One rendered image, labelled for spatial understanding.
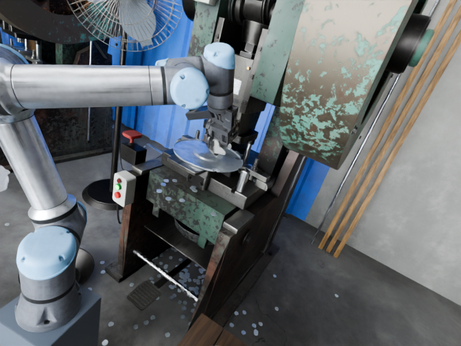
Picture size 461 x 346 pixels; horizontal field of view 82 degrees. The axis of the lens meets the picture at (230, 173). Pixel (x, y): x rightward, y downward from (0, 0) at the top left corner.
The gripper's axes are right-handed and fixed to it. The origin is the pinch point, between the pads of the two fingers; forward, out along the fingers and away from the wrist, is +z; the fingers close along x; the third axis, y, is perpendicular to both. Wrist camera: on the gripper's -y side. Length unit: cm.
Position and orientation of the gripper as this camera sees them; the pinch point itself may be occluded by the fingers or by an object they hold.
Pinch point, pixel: (215, 151)
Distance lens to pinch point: 90.7
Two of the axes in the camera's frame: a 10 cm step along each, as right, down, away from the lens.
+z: -0.3, 6.7, 7.4
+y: 8.4, 4.2, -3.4
